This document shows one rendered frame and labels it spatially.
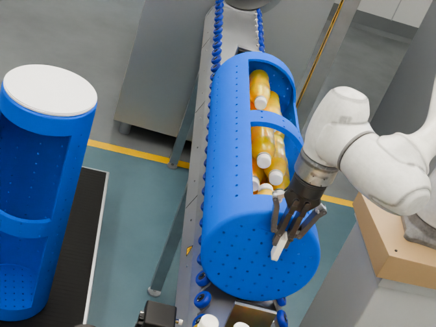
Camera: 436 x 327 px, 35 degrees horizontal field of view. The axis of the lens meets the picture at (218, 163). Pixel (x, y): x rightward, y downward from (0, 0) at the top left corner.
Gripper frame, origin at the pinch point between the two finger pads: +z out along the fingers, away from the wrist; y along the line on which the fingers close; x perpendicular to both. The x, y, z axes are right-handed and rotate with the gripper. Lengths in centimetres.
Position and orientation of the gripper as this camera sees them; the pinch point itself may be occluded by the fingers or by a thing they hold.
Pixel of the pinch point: (279, 245)
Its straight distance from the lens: 159.5
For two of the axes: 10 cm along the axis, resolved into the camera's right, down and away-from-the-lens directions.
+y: 9.5, 2.7, 1.5
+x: 0.2, -5.5, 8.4
